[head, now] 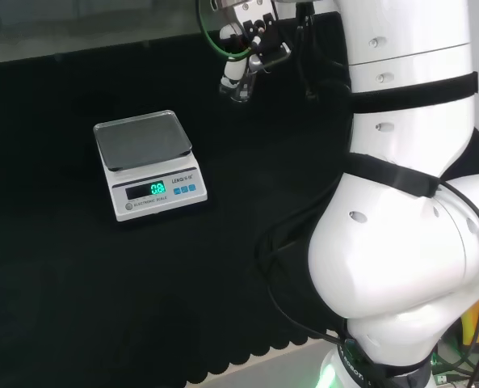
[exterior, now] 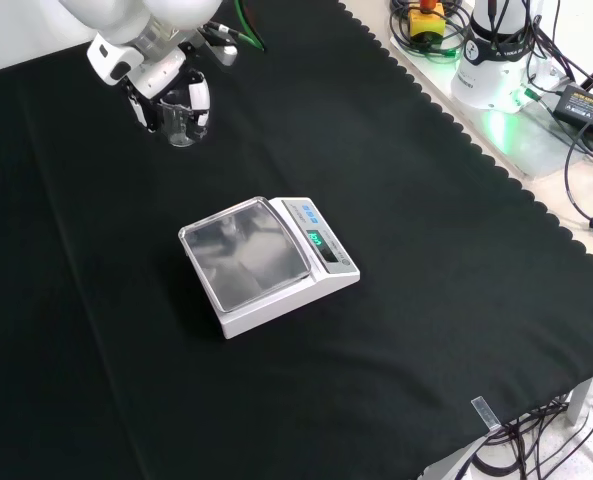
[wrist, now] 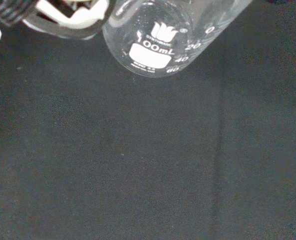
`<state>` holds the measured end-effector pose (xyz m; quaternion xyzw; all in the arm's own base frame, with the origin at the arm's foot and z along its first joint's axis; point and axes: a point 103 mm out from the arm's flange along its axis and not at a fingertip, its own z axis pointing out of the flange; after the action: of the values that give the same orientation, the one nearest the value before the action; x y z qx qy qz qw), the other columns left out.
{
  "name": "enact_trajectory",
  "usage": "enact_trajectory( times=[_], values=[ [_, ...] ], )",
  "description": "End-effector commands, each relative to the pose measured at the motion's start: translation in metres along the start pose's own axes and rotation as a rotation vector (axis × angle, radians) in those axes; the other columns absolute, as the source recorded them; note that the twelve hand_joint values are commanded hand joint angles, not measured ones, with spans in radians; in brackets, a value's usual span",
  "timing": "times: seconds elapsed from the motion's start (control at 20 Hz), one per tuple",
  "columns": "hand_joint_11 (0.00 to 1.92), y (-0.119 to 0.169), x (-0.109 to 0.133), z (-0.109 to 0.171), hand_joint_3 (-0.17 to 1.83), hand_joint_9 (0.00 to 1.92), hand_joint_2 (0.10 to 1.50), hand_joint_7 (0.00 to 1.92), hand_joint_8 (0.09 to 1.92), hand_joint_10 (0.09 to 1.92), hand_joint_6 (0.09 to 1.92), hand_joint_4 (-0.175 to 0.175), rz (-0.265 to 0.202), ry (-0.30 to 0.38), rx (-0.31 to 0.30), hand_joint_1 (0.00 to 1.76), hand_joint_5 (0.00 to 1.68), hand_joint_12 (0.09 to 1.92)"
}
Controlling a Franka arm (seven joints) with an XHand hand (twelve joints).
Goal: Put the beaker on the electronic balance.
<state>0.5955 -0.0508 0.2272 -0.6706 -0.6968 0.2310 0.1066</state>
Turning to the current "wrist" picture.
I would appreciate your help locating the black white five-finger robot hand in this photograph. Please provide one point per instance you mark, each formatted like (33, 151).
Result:
(70, 17)

